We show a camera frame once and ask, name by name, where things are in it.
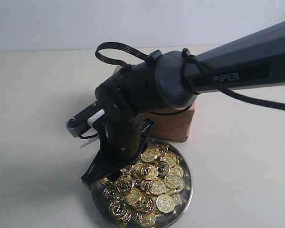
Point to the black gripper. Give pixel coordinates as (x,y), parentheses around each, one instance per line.
(123,142)

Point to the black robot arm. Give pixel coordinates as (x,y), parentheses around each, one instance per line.
(257,60)

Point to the brown cardboard slot box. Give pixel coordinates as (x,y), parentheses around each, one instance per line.
(173,126)

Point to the gold coin front left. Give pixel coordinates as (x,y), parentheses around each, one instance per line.
(120,211)

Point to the gold coin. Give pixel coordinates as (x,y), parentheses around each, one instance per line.
(165,203)
(145,220)
(147,171)
(120,211)
(150,155)
(173,181)

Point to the gold coin back centre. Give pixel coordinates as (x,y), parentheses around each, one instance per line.
(150,155)

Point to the round steel plate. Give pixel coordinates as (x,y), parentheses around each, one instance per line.
(141,194)

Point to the gold coin bottom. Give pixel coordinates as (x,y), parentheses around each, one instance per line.
(145,220)

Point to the gold coin front right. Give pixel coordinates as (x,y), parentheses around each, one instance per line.
(165,203)

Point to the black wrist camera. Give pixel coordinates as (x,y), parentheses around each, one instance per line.
(83,121)

